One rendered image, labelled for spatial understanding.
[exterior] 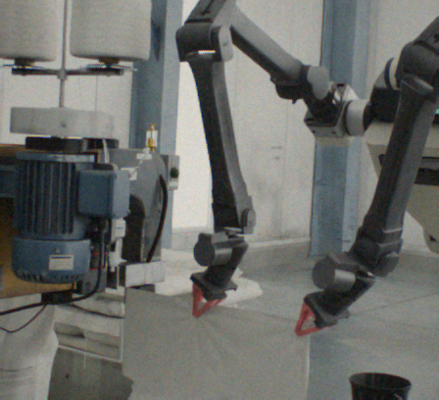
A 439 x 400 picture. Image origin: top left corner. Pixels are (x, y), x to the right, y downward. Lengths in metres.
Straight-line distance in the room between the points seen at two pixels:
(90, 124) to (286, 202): 8.57
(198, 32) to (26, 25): 0.43
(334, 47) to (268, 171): 1.80
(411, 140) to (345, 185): 8.87
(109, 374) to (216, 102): 1.07
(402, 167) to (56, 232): 0.65
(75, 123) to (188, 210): 7.11
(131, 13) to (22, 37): 0.29
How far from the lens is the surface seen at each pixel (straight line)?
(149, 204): 2.21
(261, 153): 9.76
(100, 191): 1.73
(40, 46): 2.05
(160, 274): 2.27
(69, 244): 1.75
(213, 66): 1.80
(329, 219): 10.75
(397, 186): 1.65
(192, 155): 8.80
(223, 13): 1.82
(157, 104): 8.04
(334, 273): 1.69
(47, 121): 1.72
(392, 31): 10.76
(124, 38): 1.85
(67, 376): 2.77
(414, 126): 1.60
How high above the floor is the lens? 1.38
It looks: 3 degrees down
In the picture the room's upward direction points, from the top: 3 degrees clockwise
